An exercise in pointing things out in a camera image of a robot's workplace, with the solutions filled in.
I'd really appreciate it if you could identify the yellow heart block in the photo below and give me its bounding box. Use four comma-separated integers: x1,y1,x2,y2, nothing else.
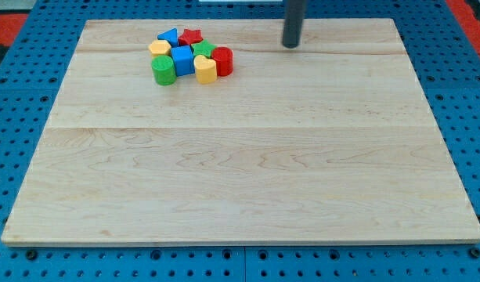
193,55,217,84

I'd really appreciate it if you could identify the red cylinder block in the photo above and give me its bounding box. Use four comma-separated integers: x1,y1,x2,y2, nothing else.
211,47,233,77

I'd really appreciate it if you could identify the light wooden board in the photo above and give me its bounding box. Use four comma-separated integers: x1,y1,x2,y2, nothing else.
2,18,480,247

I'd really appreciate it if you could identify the blue cube block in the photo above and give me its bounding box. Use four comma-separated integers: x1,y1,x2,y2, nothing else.
171,45,195,77

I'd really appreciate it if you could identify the green star block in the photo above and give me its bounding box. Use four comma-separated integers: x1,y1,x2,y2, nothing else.
191,39,217,58

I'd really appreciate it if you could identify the green cylinder block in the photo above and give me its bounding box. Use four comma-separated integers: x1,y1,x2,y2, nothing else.
151,55,176,85

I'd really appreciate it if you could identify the red star block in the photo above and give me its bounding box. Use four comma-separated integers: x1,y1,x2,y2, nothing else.
178,28,204,46

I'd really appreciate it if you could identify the yellow hexagon block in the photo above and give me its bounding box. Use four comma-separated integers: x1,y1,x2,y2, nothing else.
148,39,171,58

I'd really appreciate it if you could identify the blue triangle block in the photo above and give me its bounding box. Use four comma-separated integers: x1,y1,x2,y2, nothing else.
157,27,179,47

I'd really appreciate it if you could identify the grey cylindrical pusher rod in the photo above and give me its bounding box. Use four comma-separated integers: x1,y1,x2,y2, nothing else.
282,0,307,49

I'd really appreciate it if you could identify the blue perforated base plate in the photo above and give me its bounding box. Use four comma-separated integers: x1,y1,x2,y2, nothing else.
0,1,480,281

